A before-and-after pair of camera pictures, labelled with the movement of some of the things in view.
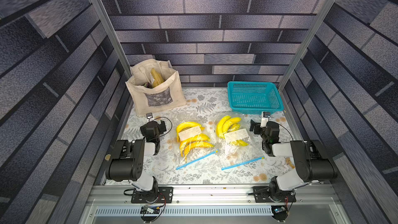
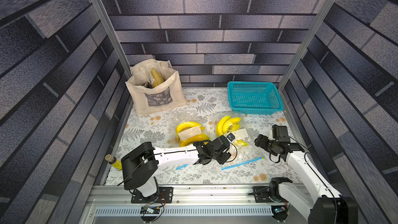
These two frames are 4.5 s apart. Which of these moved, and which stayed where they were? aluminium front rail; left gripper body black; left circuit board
Moved: left gripper body black
Stayed: aluminium front rail; left circuit board
